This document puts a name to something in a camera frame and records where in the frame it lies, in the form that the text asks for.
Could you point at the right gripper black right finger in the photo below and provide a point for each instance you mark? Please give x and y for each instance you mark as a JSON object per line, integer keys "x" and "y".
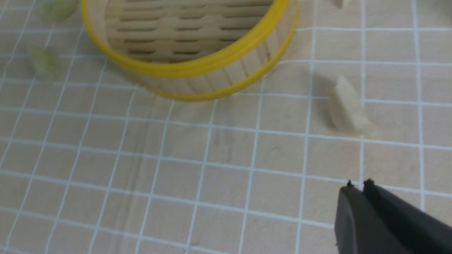
{"x": 415, "y": 229}

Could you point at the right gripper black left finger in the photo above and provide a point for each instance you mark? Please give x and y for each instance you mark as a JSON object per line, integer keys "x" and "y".
{"x": 358, "y": 228}

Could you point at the white dumpling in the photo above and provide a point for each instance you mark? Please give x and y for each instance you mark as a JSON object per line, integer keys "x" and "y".
{"x": 342, "y": 3}
{"x": 346, "y": 110}

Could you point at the green dumpling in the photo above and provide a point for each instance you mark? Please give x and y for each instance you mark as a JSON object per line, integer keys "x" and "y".
{"x": 58, "y": 10}
{"x": 44, "y": 62}

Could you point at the yellow-rimmed bamboo steamer tray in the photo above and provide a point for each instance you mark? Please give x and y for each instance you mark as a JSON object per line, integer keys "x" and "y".
{"x": 192, "y": 50}

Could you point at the checkered beige tablecloth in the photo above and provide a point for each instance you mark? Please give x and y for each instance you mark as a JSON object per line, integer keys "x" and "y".
{"x": 93, "y": 164}

